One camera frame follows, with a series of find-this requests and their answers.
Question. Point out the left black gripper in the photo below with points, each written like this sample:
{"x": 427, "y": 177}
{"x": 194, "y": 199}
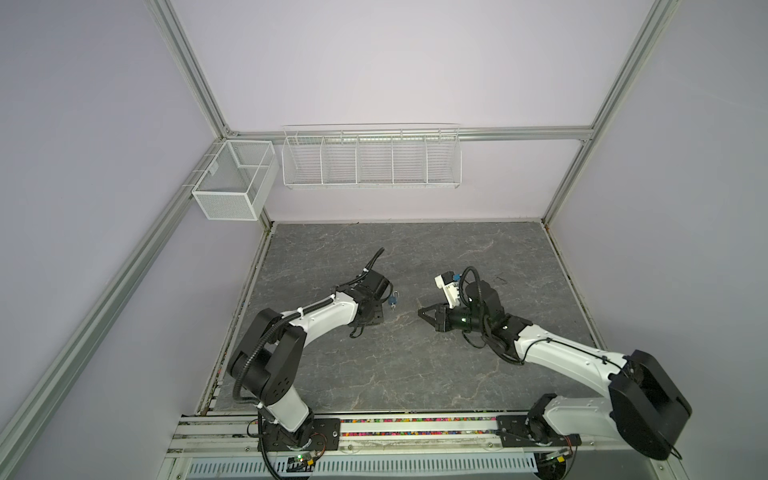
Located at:
{"x": 378, "y": 318}

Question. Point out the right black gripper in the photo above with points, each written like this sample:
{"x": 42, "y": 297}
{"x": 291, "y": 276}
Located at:
{"x": 441, "y": 321}

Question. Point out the small teal padlock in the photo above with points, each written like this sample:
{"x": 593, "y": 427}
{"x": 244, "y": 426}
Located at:
{"x": 393, "y": 300}

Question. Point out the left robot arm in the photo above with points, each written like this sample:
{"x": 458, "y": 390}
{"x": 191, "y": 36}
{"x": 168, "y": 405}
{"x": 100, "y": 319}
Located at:
{"x": 265, "y": 363}

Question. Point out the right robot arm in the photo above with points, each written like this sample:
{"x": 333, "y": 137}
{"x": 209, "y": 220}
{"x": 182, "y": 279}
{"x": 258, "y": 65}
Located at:
{"x": 636, "y": 401}

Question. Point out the white mesh box basket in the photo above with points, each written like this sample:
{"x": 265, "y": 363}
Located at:
{"x": 236, "y": 182}

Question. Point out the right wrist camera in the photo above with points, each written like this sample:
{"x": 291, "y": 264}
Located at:
{"x": 448, "y": 282}

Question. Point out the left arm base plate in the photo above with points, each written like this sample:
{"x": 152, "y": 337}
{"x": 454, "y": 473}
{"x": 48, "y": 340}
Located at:
{"x": 319, "y": 434}

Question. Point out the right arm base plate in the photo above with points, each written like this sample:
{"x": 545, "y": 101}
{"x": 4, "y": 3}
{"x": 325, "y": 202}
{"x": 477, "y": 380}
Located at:
{"x": 517, "y": 430}

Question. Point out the white wire shelf basket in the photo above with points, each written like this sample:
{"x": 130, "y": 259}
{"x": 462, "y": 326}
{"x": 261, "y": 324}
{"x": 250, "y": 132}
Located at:
{"x": 372, "y": 156}

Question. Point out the white vented cable duct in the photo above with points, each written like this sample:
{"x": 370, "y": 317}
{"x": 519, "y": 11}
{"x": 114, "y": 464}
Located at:
{"x": 371, "y": 466}

